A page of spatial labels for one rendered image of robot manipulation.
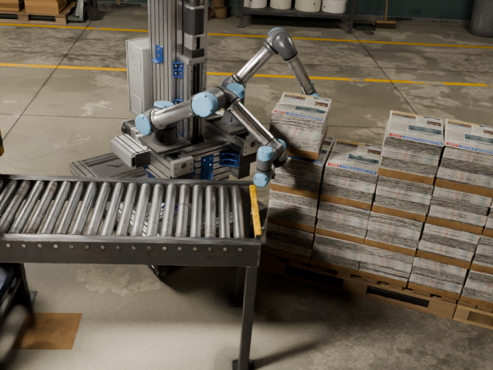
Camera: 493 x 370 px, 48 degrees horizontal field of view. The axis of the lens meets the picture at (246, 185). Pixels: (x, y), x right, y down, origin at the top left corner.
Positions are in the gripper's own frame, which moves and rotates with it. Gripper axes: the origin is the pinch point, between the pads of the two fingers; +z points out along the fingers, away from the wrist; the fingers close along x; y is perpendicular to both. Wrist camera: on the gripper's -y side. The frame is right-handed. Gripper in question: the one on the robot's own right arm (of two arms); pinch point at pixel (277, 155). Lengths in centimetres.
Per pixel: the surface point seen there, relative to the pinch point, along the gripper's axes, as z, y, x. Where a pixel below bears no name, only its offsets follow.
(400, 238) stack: 2, -37, -74
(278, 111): 5.7, 22.6, 3.0
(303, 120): 4.0, 21.4, -11.2
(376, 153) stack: 28, -2, -52
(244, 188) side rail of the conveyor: -30.2, -6.5, 9.0
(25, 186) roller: -73, -5, 107
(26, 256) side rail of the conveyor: -110, -13, 81
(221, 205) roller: -52, -5, 14
